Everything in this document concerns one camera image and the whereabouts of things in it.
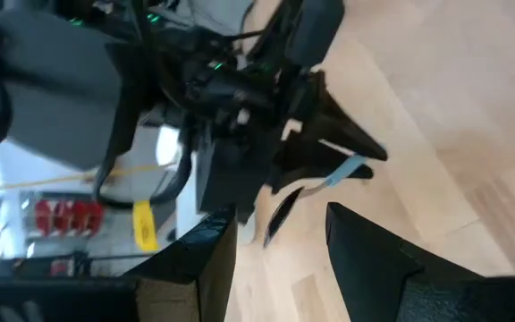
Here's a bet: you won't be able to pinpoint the yellow hanging cable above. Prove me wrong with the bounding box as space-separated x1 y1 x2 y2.
0 163 181 191

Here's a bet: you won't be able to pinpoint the light-blue-handled silver spoon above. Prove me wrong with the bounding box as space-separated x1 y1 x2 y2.
263 154 368 248

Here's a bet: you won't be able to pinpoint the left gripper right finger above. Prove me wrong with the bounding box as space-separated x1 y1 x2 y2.
326 201 515 322

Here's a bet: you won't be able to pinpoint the red objects on shelf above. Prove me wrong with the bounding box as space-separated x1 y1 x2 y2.
20 191 106 238

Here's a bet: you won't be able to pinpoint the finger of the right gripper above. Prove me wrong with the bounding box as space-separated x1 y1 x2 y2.
268 141 374 194
301 71 389 162

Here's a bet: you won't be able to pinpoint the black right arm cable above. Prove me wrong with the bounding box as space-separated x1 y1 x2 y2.
95 129 194 208

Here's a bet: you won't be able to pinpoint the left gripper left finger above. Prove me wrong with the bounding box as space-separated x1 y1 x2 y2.
0 208 239 322

